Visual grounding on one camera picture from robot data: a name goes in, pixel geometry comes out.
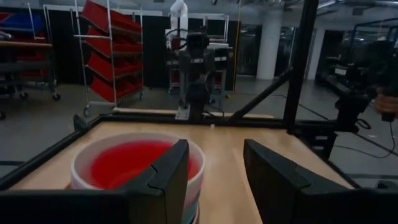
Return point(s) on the person's hand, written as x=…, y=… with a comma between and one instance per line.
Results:
x=385, y=104

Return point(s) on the black stand device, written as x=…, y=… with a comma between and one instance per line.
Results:
x=353, y=102

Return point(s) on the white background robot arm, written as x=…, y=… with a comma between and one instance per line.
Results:
x=179, y=18

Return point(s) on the white round column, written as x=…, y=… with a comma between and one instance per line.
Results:
x=269, y=46

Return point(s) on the pale pink ribbed bowl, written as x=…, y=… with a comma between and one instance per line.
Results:
x=192, y=183

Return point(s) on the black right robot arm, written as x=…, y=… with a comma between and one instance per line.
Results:
x=197, y=81

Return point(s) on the black table frame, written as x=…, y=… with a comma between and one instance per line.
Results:
x=300, y=62

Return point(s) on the red storage bin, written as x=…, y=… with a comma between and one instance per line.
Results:
x=107, y=90
x=109, y=68
x=102, y=15
x=105, y=43

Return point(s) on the red-orange bowl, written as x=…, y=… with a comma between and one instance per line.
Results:
x=124, y=165

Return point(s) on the blue storage bin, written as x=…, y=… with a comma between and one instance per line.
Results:
x=21, y=22

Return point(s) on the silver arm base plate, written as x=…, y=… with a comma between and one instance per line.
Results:
x=183, y=113

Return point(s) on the light wooden board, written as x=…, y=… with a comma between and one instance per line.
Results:
x=146, y=111

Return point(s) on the black frame corner clamp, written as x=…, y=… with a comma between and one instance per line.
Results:
x=80, y=123

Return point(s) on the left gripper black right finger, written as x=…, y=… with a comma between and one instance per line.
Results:
x=286, y=196

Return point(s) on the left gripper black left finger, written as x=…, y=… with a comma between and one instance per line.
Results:
x=161, y=193

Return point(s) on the wheeled cart with shelves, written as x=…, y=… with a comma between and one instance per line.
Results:
x=28, y=62

